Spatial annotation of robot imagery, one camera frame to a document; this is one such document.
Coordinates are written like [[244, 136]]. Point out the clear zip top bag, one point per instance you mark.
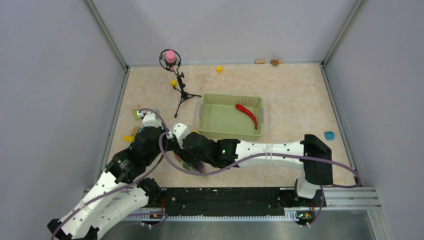
[[192, 167]]

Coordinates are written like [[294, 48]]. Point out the green wooden block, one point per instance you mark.
[[135, 114]]

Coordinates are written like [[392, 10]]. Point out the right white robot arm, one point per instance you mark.
[[311, 156]]

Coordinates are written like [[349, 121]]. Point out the brown wooden block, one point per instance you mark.
[[135, 131]]

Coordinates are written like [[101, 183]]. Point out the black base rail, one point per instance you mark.
[[229, 202]]

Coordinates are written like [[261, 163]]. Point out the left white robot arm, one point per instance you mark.
[[122, 187]]

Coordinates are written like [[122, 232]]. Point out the brown cork piece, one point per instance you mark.
[[274, 62]]

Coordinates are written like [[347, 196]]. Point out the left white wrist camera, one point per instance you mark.
[[150, 119]]

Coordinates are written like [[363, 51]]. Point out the red toy chili pepper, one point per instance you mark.
[[247, 112]]

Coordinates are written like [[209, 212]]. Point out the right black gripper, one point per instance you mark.
[[183, 151]]

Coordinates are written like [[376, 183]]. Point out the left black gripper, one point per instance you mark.
[[163, 130]]

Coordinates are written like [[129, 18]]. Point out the yellow cube near wall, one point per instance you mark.
[[219, 69]]

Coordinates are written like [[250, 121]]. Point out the purple toy eggplant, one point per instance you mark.
[[199, 167]]

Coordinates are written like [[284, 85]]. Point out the yellow wooden block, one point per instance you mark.
[[128, 138]]

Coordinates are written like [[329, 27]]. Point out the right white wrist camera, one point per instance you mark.
[[177, 133]]

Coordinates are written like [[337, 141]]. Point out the pink microphone on tripod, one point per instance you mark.
[[170, 60]]

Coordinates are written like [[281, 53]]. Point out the blue toy block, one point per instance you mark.
[[329, 135]]

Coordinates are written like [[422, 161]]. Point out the light green plastic basket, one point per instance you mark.
[[218, 117]]

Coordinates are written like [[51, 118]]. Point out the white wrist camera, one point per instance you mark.
[[177, 133], [150, 119]]

